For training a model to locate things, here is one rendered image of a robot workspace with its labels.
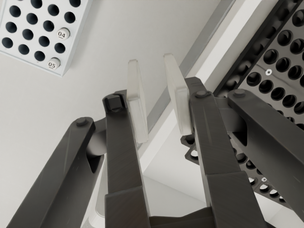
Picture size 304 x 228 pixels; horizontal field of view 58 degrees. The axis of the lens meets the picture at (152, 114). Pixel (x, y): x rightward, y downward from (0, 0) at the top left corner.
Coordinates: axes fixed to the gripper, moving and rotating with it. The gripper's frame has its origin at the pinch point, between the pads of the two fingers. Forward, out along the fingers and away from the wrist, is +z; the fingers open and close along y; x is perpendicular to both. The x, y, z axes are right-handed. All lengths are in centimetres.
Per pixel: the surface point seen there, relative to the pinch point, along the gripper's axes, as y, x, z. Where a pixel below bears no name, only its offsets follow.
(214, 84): 6.6, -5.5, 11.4
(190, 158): 2.2, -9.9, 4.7
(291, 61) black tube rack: 11.9, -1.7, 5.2
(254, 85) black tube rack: 8.7, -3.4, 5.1
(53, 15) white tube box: -10.0, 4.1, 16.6
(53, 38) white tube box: -10.7, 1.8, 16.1
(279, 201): 11.4, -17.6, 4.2
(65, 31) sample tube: -8.8, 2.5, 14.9
